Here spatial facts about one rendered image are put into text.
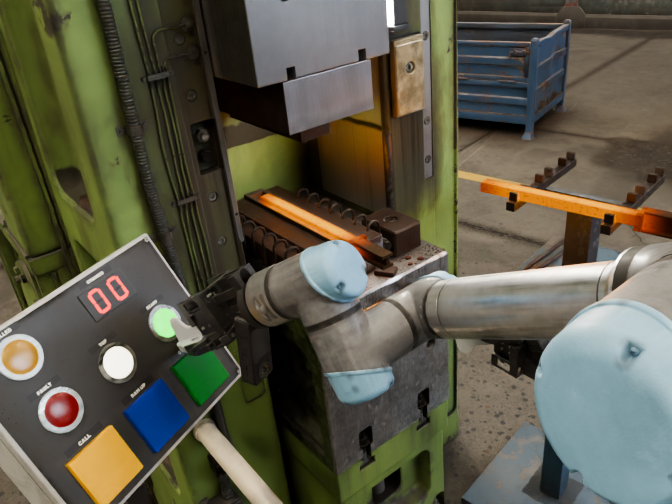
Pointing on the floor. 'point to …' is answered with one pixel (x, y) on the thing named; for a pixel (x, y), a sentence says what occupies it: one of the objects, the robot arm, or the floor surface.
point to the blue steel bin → (512, 71)
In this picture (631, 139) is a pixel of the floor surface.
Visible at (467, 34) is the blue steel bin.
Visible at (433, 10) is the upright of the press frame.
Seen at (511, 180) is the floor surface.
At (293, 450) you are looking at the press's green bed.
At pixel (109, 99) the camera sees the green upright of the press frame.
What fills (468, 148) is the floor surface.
